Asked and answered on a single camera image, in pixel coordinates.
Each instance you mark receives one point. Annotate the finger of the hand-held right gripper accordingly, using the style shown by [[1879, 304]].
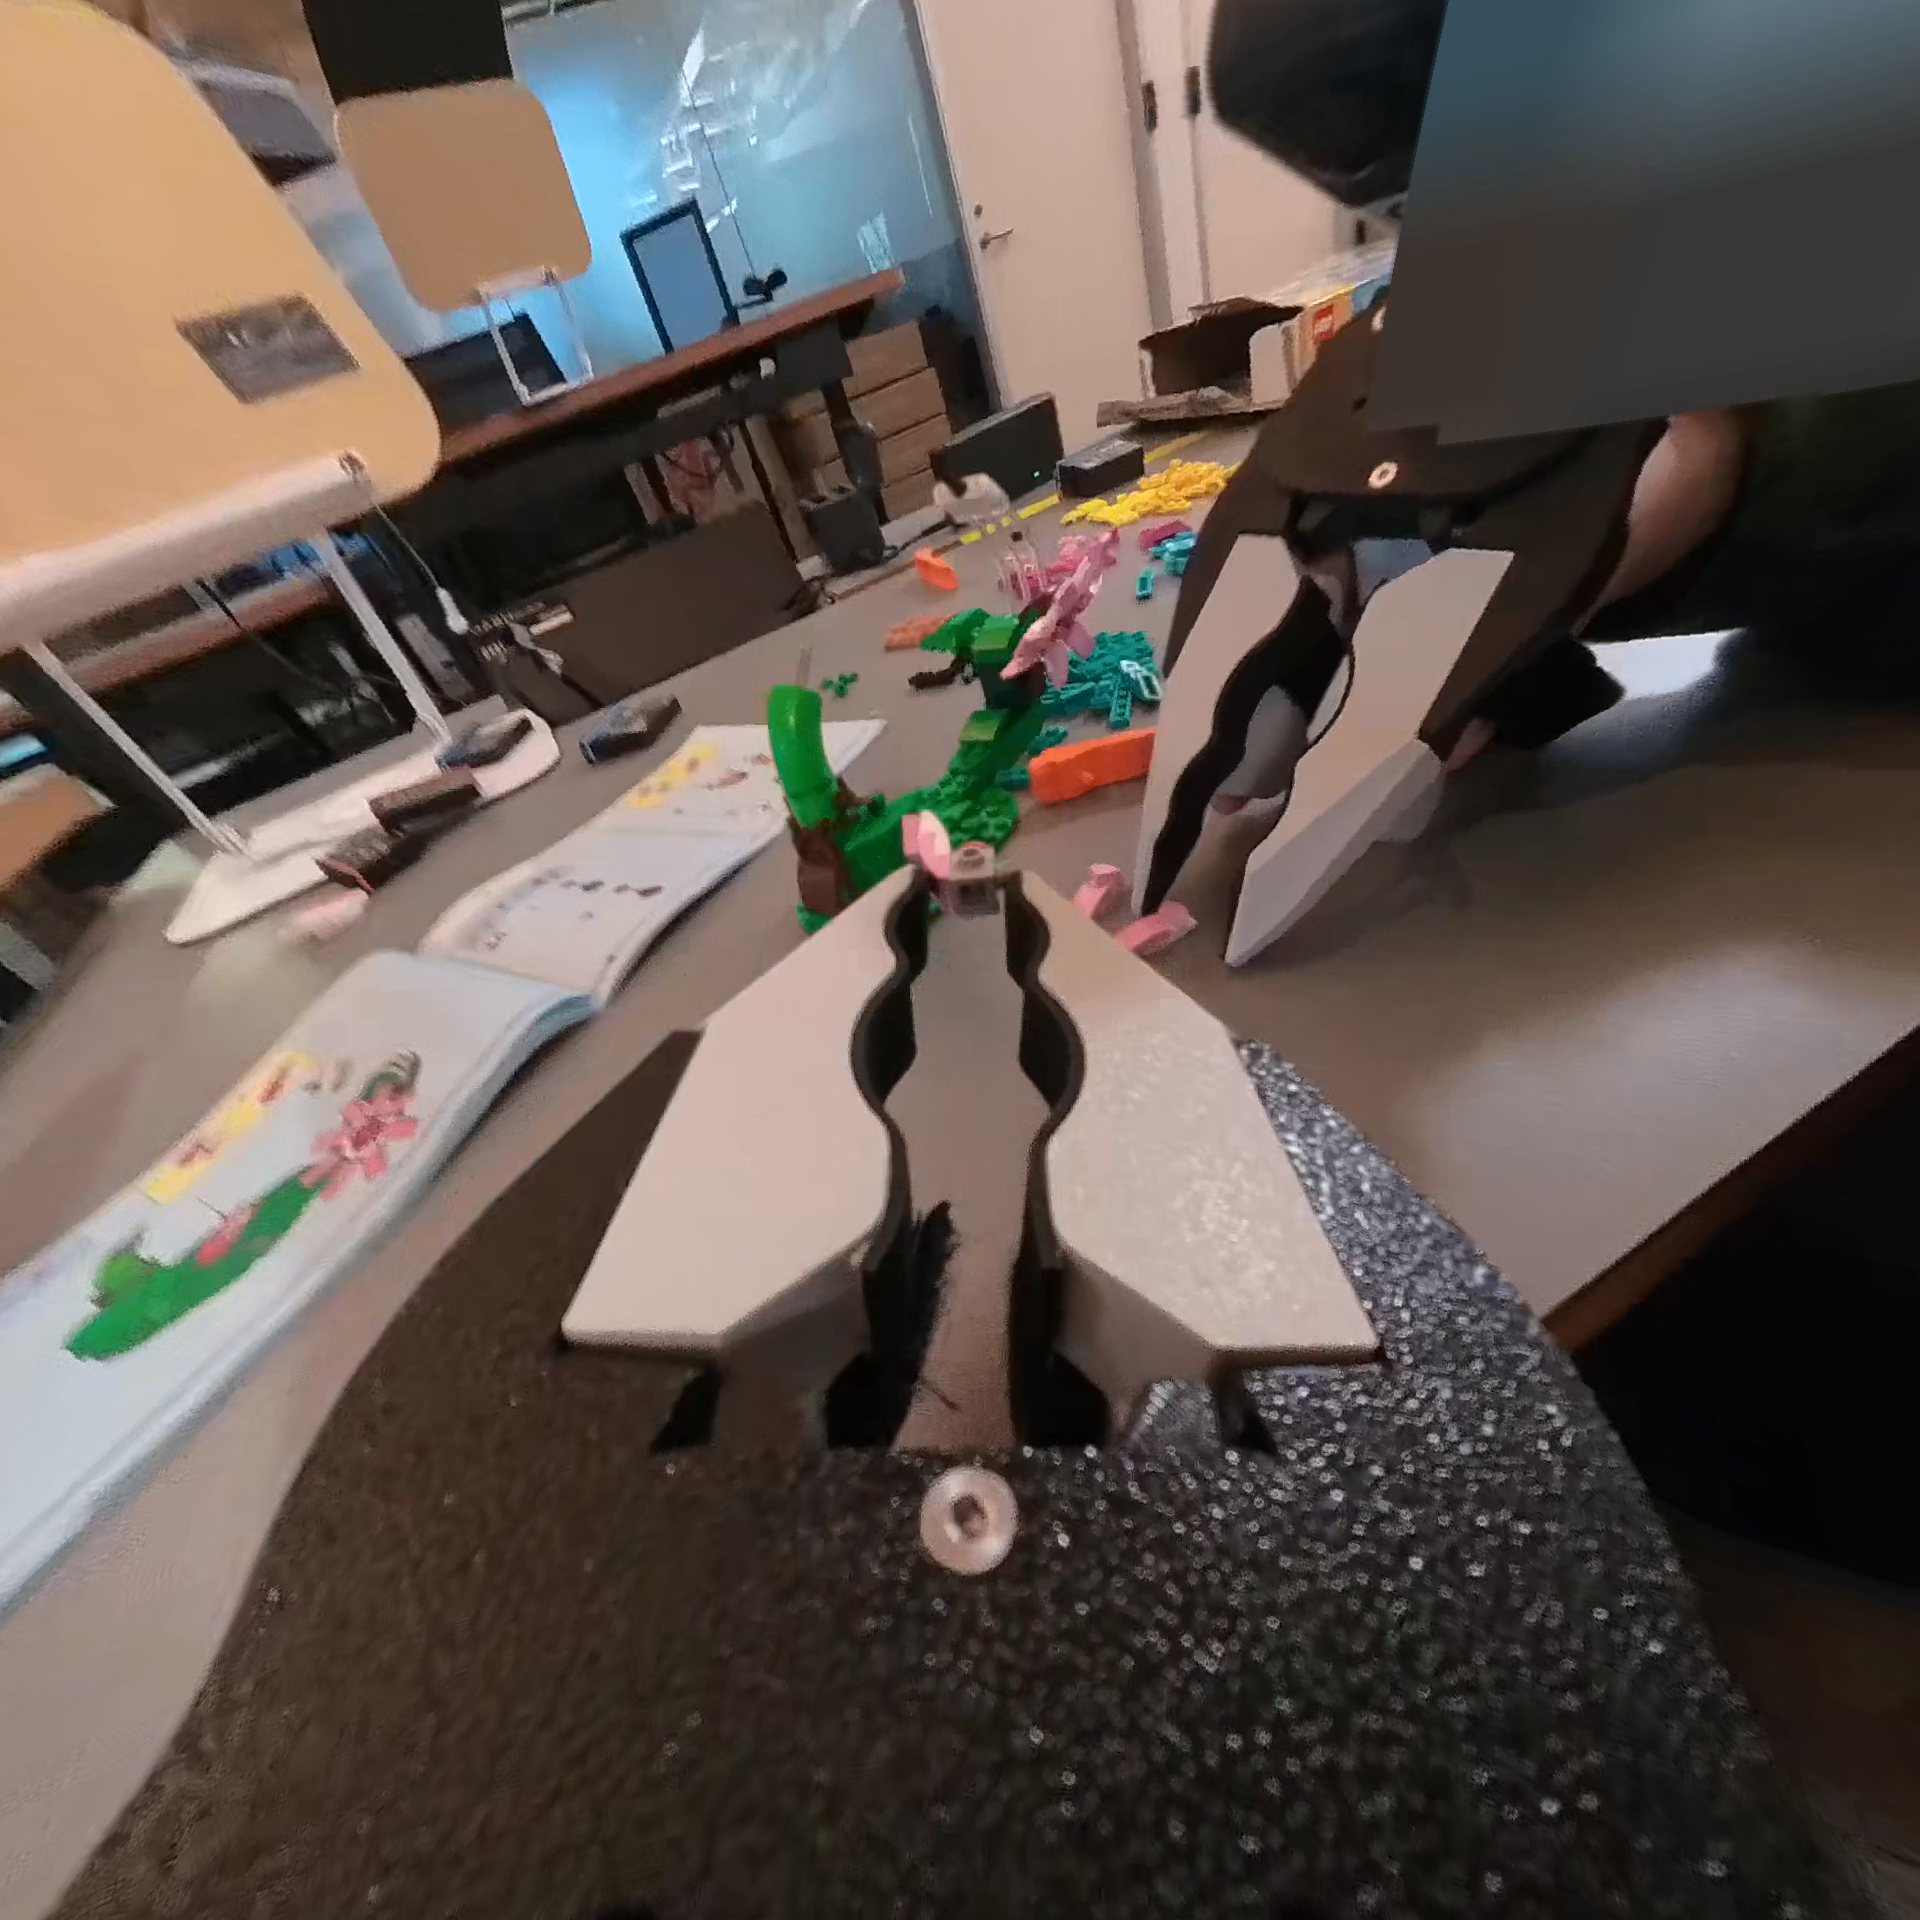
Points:
[[1394, 708], [1216, 678]]

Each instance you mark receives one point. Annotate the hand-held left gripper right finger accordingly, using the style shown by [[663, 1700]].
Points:
[[1200, 1169]]

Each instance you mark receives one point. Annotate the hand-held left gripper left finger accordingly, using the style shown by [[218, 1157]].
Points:
[[732, 1145]]

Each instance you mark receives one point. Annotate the pink and grey lego piece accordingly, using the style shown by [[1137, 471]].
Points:
[[950, 871]]

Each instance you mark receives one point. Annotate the person's right forearm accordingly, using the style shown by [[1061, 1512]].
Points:
[[1828, 523]]

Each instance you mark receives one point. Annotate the pile of teal lego pieces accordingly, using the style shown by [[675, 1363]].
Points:
[[1108, 680]]

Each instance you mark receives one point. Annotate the pile of mixed lego pieces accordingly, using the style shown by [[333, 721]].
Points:
[[1168, 551]]

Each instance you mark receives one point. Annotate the long orange lego piece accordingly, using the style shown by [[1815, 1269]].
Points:
[[1086, 765]]

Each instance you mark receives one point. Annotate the pile of yellow lego pieces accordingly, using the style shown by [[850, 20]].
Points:
[[1156, 493]]

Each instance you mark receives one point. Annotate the green lego plant model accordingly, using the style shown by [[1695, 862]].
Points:
[[960, 765]]

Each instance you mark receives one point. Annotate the short orange lego piece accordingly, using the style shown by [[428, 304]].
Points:
[[933, 569]]

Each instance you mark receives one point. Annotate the flat orange lego piece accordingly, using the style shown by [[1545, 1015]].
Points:
[[912, 632]]

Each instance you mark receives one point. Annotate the person's right hand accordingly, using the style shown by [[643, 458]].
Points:
[[1688, 493]]

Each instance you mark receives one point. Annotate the flat black device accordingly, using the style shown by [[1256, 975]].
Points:
[[1106, 471]]

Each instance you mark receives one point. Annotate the colourful printed box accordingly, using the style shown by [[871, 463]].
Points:
[[1318, 339]]

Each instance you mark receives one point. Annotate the black rectangular case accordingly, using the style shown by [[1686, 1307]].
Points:
[[995, 443]]

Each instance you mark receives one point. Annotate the open cardboard box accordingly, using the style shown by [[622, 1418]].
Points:
[[1200, 357]]

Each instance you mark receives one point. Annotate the stack of cardboard boxes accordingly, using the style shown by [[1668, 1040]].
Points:
[[892, 410]]

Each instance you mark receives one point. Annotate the dark blue packet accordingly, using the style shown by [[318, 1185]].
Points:
[[630, 731]]

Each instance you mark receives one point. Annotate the dark small block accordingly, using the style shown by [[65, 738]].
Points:
[[367, 862], [424, 797], [492, 738]]

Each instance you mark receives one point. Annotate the white door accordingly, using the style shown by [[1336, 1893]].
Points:
[[1049, 201]]

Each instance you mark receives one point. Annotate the light blue instruction booklet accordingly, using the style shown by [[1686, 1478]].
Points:
[[221, 1241]]

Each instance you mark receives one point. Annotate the white flat base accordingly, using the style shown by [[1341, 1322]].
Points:
[[286, 840]]

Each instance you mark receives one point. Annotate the dark wooden desk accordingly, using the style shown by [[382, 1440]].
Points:
[[660, 376]]

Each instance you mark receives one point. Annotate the black framed screen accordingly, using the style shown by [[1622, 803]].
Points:
[[675, 280]]

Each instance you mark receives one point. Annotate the small tan moulded chair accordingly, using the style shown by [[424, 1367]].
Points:
[[462, 201]]

